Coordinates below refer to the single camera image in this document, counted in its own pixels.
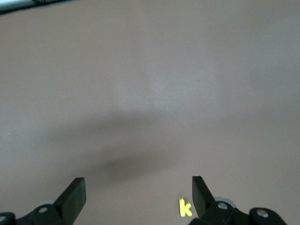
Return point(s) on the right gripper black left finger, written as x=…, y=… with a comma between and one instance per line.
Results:
x=68, y=204

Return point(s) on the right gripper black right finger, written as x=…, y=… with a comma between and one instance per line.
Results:
x=208, y=206

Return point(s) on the yellow letter K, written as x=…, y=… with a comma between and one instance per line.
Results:
x=185, y=207

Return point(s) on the brown table cover sheet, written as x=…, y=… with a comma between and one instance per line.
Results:
x=150, y=82

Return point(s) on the black table edge rail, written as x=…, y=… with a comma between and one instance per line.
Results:
x=14, y=8

